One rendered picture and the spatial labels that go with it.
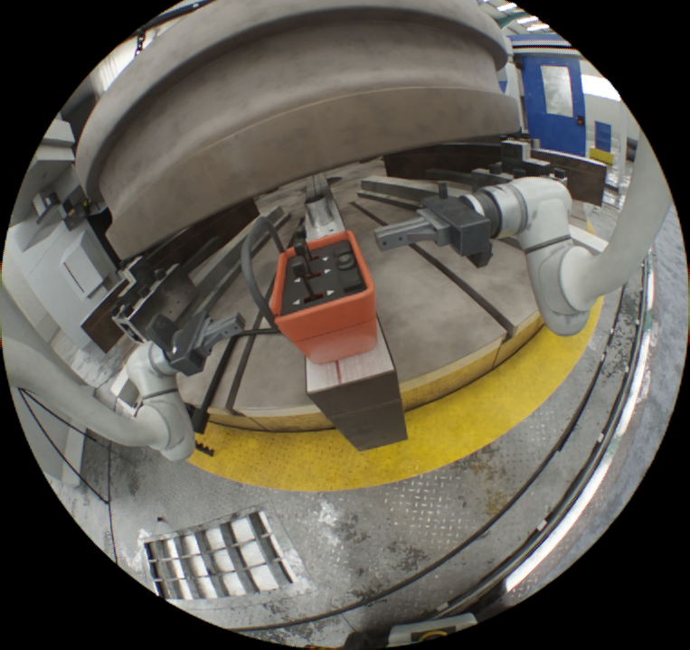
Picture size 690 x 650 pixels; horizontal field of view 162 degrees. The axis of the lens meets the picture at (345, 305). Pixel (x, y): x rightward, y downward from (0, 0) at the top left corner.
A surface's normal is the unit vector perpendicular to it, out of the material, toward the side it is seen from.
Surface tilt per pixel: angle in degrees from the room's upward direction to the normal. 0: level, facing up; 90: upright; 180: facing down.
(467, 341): 0
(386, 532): 0
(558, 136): 90
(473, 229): 90
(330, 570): 0
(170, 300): 90
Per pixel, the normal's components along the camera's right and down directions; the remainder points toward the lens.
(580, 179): -0.58, 0.65
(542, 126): -0.83, 0.50
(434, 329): -0.26, -0.72
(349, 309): 0.16, 0.71
